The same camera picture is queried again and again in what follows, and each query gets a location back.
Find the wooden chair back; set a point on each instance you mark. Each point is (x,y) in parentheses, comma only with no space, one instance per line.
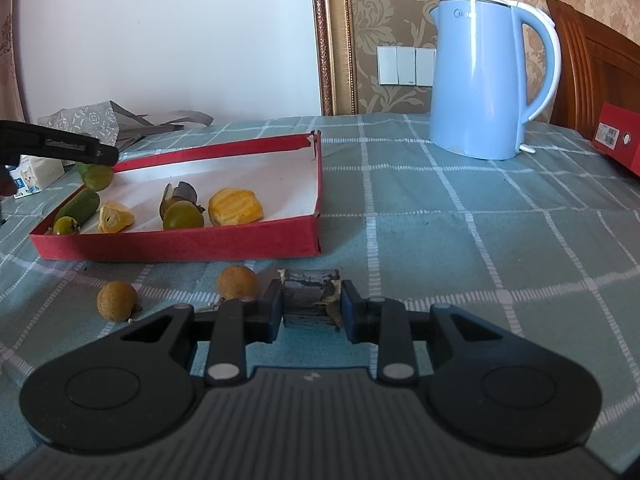
(580,60)

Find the light blue electric kettle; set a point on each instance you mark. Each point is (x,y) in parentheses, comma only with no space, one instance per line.
(480,85)

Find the red shallow box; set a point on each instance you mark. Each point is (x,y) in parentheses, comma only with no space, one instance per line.
(200,245)

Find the grey patterned gift bag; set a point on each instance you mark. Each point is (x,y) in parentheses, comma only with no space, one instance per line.
(85,120)

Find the tissue pack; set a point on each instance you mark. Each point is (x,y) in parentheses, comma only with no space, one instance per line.
(35,177)

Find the white wall switch panel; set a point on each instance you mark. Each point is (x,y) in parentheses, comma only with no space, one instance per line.
(402,66)

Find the brown longan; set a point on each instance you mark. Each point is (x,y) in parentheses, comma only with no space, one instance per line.
(237,282)
(116,301)

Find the dark eggplant piece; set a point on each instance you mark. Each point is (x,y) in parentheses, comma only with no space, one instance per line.
(310,300)
(180,192)

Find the green cucumber piece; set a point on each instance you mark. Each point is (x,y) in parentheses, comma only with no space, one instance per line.
(97,177)
(80,207)

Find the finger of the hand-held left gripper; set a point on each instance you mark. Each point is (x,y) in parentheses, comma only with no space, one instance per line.
(60,146)

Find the dark green tomato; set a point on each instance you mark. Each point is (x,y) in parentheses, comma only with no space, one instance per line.
(66,226)

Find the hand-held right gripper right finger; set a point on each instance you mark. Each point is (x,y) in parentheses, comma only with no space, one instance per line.
(350,312)

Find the gold ornate wall frame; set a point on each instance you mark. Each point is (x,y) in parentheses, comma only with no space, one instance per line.
(330,35)

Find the yellow-green tomato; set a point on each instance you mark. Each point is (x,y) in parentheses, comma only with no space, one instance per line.
(182,217)

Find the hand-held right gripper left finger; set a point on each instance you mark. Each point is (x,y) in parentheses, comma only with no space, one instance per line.
(274,310)

